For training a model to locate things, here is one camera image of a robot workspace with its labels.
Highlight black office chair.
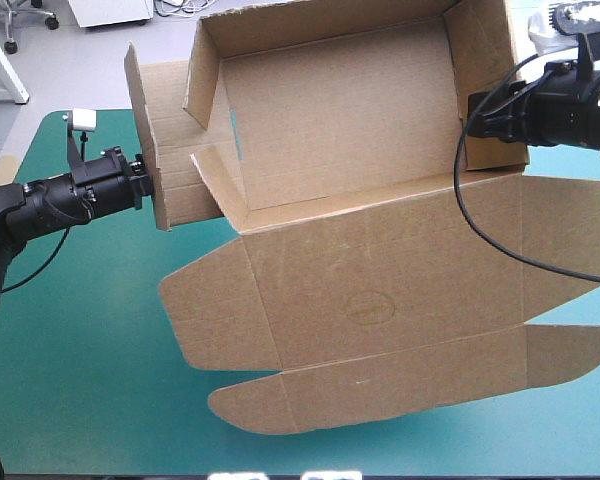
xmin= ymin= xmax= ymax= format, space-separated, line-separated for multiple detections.
xmin=0 ymin=0 xmax=61 ymax=55

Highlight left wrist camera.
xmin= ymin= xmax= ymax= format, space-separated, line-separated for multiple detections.
xmin=67 ymin=108 xmax=98 ymax=169

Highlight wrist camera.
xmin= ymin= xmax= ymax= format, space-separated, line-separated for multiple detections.
xmin=527 ymin=0 xmax=600 ymax=53
xmin=67 ymin=108 xmax=98 ymax=169

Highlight white cabinet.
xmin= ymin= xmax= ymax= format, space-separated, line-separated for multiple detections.
xmin=67 ymin=0 xmax=155 ymax=29

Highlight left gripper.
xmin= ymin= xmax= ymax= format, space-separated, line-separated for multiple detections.
xmin=72 ymin=146 xmax=159 ymax=211

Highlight brown cardboard box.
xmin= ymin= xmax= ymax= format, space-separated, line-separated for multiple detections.
xmin=123 ymin=0 xmax=600 ymax=436

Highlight white floor cables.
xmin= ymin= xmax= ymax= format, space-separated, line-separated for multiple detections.
xmin=153 ymin=0 xmax=246 ymax=17

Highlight white shelf frame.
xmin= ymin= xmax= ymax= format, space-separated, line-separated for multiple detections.
xmin=0 ymin=18 xmax=31 ymax=105

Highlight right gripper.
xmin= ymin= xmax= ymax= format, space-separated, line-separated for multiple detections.
xmin=466 ymin=58 xmax=600 ymax=147

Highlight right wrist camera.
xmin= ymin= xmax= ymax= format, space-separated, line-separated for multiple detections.
xmin=527 ymin=0 xmax=600 ymax=53

